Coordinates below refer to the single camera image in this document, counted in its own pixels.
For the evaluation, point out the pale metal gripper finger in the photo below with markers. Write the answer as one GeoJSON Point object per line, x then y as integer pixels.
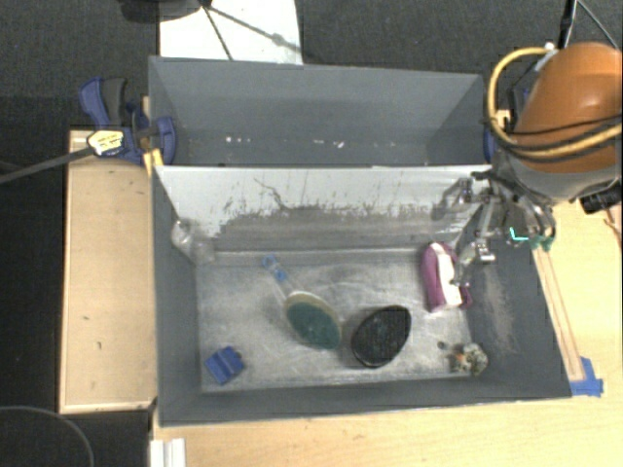
{"type": "Point", "coordinates": [481, 253]}
{"type": "Point", "coordinates": [465, 190]}

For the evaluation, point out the pale wood board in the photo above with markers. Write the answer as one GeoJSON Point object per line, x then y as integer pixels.
{"type": "Point", "coordinates": [107, 270]}

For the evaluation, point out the black cylinder on white bracket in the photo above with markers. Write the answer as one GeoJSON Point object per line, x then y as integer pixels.
{"type": "Point", "coordinates": [601, 198]}

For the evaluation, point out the small grey-green toy animal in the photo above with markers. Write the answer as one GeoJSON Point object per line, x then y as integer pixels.
{"type": "Point", "coordinates": [469, 358]}

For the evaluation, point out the grey metal bin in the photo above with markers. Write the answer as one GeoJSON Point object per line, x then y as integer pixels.
{"type": "Point", "coordinates": [311, 115]}

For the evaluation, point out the purple and white sponge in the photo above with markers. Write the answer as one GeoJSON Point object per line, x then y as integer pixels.
{"type": "Point", "coordinates": [440, 280]}

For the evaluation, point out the black oval pad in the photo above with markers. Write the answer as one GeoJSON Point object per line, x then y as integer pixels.
{"type": "Point", "coordinates": [382, 336]}

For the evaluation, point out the small blue block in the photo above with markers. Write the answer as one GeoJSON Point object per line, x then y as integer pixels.
{"type": "Point", "coordinates": [224, 364]}

